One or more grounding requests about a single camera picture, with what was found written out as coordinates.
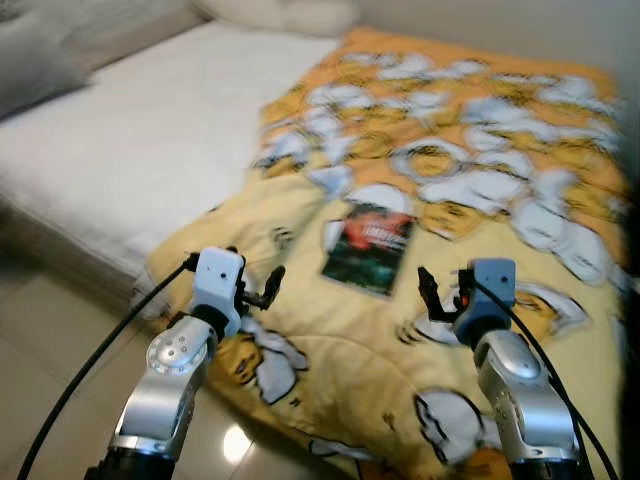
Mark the grey plush pillow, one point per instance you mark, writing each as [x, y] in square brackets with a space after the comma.
[35, 70]

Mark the white quilted mattress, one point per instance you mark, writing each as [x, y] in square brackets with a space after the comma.
[150, 130]

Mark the grey bed frame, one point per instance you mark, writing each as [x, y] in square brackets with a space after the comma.
[60, 250]

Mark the dark red cover book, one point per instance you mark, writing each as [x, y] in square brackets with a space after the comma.
[368, 250]

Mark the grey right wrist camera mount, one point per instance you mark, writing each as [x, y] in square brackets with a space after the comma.
[490, 290]

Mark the beige knotted long cushion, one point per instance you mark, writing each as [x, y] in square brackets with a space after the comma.
[280, 15]

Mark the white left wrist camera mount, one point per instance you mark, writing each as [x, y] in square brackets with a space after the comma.
[218, 280]

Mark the orange yellow cartoon blanket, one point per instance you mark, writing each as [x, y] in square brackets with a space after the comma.
[450, 150]

